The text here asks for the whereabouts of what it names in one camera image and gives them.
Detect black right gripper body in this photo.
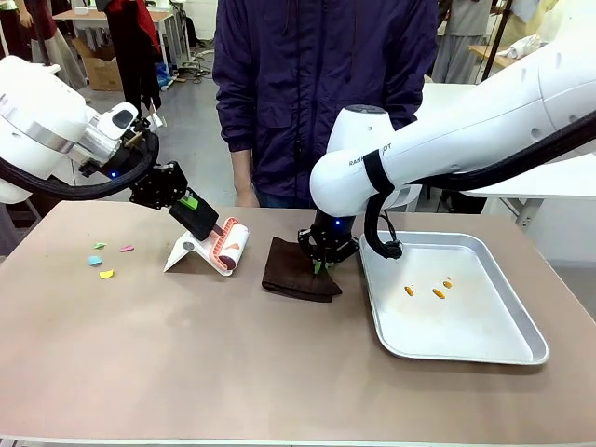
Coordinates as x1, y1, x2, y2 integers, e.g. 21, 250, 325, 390
297, 212, 360, 267

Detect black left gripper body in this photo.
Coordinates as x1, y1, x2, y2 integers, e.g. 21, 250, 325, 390
128, 161, 190, 210

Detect dark brown cloth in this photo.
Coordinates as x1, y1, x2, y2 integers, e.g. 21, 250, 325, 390
260, 237, 344, 304

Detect pink white lint roller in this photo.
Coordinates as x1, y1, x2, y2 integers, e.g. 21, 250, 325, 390
206, 215, 251, 278

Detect person's right forearm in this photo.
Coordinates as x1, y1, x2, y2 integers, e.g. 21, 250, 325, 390
231, 149, 255, 190

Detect person's right hand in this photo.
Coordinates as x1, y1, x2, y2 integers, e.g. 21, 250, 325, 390
235, 185, 261, 209

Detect white folded stand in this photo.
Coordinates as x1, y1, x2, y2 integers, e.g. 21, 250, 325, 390
162, 230, 234, 279

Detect blue jeans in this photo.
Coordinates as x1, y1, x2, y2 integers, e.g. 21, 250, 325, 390
260, 193, 318, 210

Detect brown cardboard box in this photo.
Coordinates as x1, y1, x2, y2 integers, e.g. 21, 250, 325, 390
72, 37, 125, 92

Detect silver metal tray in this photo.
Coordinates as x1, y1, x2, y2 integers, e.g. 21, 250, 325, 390
358, 230, 550, 367

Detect bystander in black and red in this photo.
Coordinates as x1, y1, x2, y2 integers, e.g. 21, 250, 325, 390
104, 0, 163, 113

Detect person in navy jacket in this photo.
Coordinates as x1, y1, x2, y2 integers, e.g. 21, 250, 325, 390
211, 0, 441, 210

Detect wooden top background table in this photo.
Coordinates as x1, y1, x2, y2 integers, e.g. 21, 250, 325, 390
51, 7, 192, 71

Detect bystander in grey skirt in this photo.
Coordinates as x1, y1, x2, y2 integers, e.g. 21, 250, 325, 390
0, 0, 89, 89

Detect large white table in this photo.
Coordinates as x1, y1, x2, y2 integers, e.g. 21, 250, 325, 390
418, 82, 596, 234

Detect bystander in grey clothes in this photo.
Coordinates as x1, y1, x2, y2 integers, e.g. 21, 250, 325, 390
431, 0, 495, 85

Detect wooden workbench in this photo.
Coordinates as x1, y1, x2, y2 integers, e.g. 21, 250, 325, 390
467, 44, 518, 71

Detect black metal pole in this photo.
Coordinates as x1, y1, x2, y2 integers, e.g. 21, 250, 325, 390
479, 0, 513, 85

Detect white crumpled bag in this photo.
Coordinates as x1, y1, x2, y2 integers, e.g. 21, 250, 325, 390
505, 35, 546, 60

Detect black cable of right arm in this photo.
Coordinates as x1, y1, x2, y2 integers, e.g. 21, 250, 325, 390
362, 109, 596, 260

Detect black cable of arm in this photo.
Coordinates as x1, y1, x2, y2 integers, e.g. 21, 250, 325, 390
0, 133, 161, 203
362, 109, 596, 260

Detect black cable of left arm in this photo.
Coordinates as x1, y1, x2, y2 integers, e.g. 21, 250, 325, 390
0, 133, 161, 203

